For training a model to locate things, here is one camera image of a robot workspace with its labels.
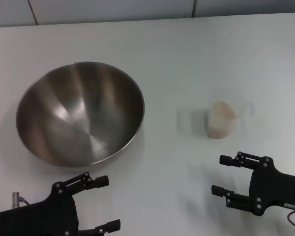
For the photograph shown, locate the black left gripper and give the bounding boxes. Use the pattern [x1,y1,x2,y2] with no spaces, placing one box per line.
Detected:
[0,172,121,236]

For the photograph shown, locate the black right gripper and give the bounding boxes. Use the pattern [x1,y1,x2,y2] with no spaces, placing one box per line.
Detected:
[211,151,295,217]

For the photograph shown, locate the white rice grains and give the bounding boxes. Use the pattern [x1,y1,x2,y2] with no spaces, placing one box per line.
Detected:
[206,100,237,140]

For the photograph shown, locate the clear plastic measuring cup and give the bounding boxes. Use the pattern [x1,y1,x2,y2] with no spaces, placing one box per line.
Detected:
[206,91,256,140]

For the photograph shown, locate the stainless steel mixing bowl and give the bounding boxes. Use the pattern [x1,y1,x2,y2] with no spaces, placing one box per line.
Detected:
[15,61,145,168]

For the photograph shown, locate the left gripper cable with plug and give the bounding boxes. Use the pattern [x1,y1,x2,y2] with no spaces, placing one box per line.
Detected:
[11,192,30,209]

